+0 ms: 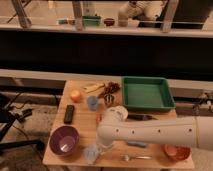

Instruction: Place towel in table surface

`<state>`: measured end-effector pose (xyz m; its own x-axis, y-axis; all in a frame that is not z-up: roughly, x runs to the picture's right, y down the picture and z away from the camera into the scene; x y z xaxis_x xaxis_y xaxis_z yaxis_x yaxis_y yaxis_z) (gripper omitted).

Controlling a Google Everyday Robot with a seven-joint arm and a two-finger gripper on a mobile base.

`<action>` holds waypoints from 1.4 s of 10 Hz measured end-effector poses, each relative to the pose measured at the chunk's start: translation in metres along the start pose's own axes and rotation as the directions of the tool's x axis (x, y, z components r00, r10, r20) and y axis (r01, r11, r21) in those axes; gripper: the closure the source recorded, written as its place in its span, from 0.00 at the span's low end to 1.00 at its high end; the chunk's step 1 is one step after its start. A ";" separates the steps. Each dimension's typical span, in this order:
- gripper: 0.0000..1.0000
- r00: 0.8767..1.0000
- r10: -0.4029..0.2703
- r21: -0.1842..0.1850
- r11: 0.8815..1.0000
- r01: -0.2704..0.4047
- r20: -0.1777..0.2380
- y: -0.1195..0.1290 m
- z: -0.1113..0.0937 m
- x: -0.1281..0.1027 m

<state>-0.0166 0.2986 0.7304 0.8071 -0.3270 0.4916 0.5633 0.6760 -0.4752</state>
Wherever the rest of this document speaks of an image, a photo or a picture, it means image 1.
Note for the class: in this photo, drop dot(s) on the dark red grape bunch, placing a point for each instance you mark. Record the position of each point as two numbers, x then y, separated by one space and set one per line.
109 89

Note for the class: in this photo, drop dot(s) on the silver metal spoon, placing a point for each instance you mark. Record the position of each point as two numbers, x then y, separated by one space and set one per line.
128 157

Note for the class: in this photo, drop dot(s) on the purple bowl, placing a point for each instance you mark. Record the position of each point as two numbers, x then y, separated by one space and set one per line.
64 141

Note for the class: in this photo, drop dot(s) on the blue handled tool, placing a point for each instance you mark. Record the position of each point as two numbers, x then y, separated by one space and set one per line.
138 144

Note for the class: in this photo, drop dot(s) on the black remote control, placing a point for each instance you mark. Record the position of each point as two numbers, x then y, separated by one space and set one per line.
69 114

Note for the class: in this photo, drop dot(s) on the orange apple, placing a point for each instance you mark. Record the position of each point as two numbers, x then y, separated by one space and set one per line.
75 96

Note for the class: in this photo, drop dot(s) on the blue plastic cup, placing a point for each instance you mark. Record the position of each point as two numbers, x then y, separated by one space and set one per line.
92 102

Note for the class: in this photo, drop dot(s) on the small metal cup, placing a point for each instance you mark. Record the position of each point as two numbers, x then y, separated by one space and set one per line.
109 99

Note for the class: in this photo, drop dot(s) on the light blue towel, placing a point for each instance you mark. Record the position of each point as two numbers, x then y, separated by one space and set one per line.
91 154

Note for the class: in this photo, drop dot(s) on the orange red bowl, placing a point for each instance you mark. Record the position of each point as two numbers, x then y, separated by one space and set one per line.
176 153

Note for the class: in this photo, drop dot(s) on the dark brown knife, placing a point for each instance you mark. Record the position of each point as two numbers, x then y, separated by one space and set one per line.
141 117

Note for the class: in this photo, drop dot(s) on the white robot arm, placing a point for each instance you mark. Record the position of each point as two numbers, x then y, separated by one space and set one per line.
196 132

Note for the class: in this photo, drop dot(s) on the green plastic tray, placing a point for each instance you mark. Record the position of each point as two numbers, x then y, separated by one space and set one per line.
147 94

